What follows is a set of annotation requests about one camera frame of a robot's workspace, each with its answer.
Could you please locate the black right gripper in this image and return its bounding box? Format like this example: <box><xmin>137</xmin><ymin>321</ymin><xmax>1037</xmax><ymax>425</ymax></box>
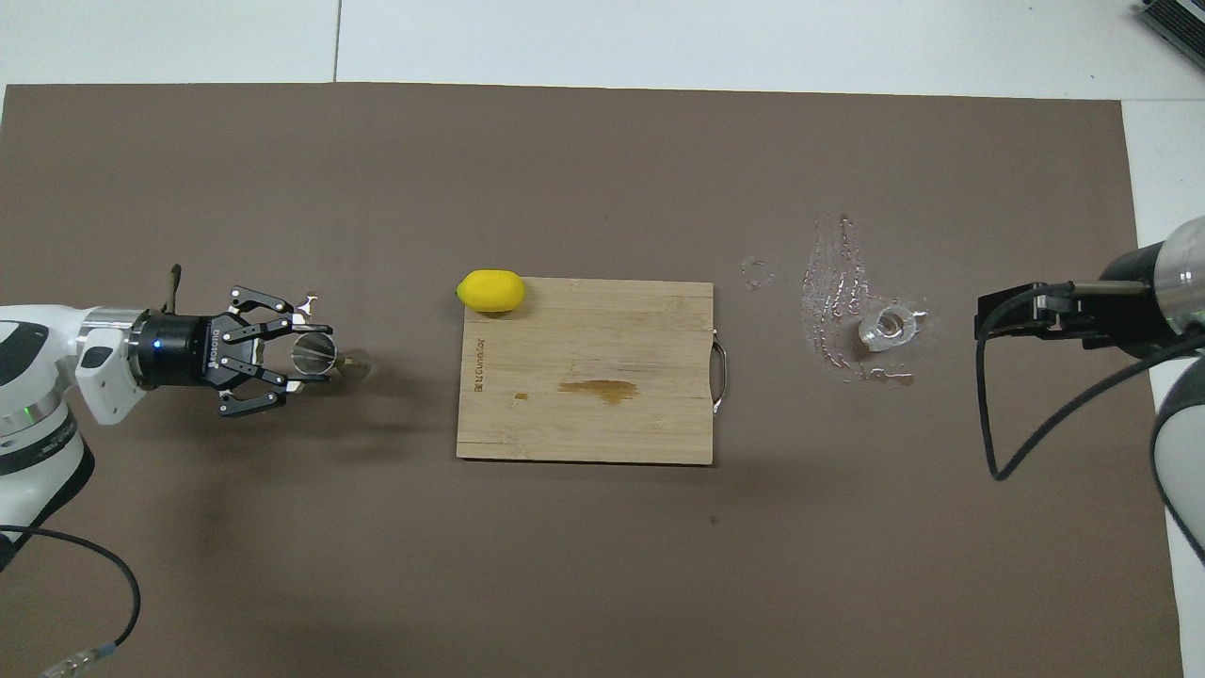
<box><xmin>976</xmin><ymin>243</ymin><xmax>1204</xmax><ymax>359</ymax></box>

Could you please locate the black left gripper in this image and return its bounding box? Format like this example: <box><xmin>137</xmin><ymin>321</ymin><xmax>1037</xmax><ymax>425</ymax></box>
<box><xmin>130</xmin><ymin>285</ymin><xmax>332</xmax><ymax>418</ymax></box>

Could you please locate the steel double jigger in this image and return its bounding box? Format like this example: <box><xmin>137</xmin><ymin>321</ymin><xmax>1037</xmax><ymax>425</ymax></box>
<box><xmin>290</xmin><ymin>330</ymin><xmax>373</xmax><ymax>378</ymax></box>

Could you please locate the clear glass cup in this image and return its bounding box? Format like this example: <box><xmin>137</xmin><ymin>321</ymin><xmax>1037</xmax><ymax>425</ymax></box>
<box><xmin>857</xmin><ymin>302</ymin><xmax>920</xmax><ymax>353</ymax></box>

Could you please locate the yellow lemon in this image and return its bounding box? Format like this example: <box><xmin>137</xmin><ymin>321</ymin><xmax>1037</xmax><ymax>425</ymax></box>
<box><xmin>457</xmin><ymin>269</ymin><xmax>526</xmax><ymax>314</ymax></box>

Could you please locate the grey laptop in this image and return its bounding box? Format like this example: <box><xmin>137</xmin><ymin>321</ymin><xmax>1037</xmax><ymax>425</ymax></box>
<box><xmin>1134</xmin><ymin>0</ymin><xmax>1205</xmax><ymax>69</ymax></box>

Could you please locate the wooden cutting board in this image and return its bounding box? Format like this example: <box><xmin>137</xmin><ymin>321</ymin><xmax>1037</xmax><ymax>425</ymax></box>
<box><xmin>456</xmin><ymin>278</ymin><xmax>729</xmax><ymax>466</ymax></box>

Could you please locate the brown table mat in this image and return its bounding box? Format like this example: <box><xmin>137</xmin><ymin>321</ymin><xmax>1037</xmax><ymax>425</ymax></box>
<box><xmin>0</xmin><ymin>82</ymin><xmax>1185</xmax><ymax>678</ymax></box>

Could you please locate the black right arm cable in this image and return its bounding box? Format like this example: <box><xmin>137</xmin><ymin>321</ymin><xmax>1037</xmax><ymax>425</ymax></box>
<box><xmin>976</xmin><ymin>281</ymin><xmax>1205</xmax><ymax>482</ymax></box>

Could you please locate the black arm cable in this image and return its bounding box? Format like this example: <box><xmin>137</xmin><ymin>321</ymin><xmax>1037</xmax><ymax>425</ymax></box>
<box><xmin>976</xmin><ymin>281</ymin><xmax>1205</xmax><ymax>482</ymax></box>
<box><xmin>0</xmin><ymin>264</ymin><xmax>183</xmax><ymax>678</ymax></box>

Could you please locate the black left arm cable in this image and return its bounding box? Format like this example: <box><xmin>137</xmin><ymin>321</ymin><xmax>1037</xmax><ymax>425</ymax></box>
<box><xmin>0</xmin><ymin>264</ymin><xmax>183</xmax><ymax>678</ymax></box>

